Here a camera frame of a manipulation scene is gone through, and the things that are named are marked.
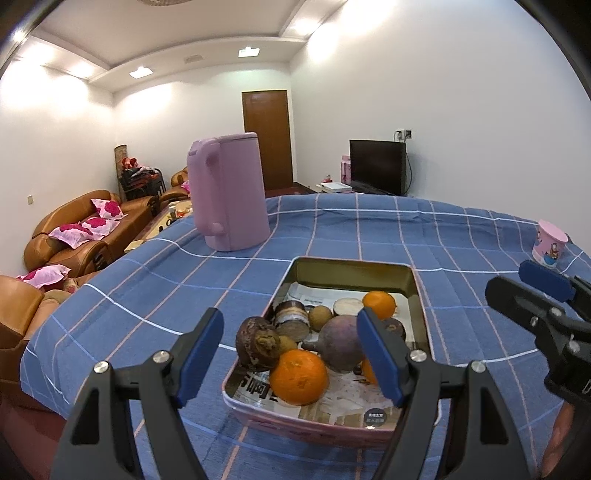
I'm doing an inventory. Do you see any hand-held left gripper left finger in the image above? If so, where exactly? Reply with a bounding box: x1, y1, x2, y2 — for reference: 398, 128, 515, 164
51, 308, 225, 480

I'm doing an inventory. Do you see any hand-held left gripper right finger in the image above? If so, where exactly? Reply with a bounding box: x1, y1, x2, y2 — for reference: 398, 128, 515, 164
356, 307, 532, 480

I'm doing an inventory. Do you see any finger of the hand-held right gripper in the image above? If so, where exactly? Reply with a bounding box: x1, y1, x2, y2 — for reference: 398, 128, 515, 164
485, 276, 591, 352
518, 260, 591, 320

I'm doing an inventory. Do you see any purple beetroot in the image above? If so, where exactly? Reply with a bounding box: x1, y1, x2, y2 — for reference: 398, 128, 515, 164
301, 314, 371, 373

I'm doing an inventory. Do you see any smooth orange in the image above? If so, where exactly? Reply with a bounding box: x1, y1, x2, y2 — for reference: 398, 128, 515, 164
362, 291, 397, 320

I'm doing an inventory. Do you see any dark fruit with brown top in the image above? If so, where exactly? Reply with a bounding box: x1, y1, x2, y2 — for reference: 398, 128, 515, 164
235, 316, 283, 371

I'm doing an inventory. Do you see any small cream-topped jar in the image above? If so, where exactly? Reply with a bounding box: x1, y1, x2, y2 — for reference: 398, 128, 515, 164
273, 300, 310, 341
333, 297, 366, 316

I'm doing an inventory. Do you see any large rough orange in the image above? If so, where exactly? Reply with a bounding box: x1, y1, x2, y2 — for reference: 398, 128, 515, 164
270, 349, 330, 406

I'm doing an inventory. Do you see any pink metal tin box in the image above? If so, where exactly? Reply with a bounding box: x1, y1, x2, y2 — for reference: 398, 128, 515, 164
222, 257, 437, 452

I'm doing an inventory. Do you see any person's right hand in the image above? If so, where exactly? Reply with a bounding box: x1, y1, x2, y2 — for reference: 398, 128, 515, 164
544, 401, 576, 472

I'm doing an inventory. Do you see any pink cartoon mug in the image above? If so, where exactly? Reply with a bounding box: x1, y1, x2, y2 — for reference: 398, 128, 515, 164
531, 220, 570, 270

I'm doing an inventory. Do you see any printed paper leaflet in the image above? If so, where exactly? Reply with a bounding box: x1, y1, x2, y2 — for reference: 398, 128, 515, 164
230, 282, 403, 433

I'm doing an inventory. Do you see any blue checkered tablecloth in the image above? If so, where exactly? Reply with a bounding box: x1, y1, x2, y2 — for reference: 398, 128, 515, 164
19, 193, 591, 480

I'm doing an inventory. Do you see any wooden coffee table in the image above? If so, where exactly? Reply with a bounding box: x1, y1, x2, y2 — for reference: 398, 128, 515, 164
123, 198, 193, 256

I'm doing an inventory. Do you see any pink electric kettle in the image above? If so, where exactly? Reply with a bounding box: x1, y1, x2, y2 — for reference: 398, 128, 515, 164
186, 132, 271, 253

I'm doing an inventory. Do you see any brown leather armchair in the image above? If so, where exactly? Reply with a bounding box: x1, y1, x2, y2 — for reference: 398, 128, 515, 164
159, 166, 193, 205

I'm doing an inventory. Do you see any television stand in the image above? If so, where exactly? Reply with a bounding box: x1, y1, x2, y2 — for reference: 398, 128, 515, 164
306, 182, 413, 199

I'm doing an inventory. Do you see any dark cart with clothes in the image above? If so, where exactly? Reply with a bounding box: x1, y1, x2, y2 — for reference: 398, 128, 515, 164
119, 167, 166, 200

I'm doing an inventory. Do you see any black television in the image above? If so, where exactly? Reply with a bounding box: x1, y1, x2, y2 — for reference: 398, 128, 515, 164
349, 139, 407, 197

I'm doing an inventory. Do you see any long brown leather sofa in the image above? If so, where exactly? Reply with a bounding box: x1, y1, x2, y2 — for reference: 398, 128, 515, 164
23, 189, 158, 278

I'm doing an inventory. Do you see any brown wooden door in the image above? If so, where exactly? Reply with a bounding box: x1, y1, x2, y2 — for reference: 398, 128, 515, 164
241, 90, 295, 191

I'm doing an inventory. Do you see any television cable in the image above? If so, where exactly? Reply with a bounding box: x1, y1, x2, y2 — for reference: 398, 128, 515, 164
403, 138, 413, 197

